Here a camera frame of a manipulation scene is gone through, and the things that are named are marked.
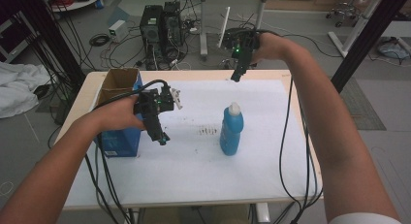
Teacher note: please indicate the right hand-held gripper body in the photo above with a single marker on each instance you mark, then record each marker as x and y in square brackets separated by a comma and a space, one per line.
[244, 44]

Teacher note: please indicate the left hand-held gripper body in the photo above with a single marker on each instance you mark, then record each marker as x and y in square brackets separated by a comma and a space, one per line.
[151, 102]

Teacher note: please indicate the blue cardboard box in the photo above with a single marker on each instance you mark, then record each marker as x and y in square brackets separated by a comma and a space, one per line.
[121, 141]

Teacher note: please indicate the blue detergent bottle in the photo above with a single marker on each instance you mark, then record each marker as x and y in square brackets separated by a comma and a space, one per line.
[231, 133]

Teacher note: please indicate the person's right hand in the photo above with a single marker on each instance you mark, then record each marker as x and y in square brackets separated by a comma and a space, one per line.
[271, 48]

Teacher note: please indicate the person's left hand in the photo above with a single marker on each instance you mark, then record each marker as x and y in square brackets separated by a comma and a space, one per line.
[118, 115]

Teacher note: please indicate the black round stool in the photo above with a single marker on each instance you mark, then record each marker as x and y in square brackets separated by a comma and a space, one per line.
[226, 64]

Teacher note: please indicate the white table mat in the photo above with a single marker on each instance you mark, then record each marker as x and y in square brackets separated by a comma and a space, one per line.
[200, 172]

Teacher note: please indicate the small white box device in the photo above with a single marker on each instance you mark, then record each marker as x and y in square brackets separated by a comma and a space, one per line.
[118, 30]

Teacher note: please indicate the office chair wheeled base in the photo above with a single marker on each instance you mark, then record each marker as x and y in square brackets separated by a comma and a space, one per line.
[344, 12]

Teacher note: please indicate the round white table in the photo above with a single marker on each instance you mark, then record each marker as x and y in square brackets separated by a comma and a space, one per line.
[80, 3]

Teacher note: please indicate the grey floor mat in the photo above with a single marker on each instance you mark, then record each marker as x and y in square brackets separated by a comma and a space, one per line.
[363, 107]

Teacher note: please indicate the white crumpled cloth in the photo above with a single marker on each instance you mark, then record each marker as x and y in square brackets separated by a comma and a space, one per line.
[19, 88]

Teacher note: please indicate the white table leg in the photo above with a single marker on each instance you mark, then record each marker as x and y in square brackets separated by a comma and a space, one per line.
[262, 214]

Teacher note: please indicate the white sleeve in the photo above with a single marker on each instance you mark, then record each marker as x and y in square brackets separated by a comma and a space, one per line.
[362, 219]

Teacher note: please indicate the white desk leg frame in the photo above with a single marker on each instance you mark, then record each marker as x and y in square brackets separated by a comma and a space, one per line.
[355, 26]

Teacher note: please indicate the black metal frame post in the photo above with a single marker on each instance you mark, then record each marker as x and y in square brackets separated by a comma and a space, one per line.
[368, 36]
[55, 39]

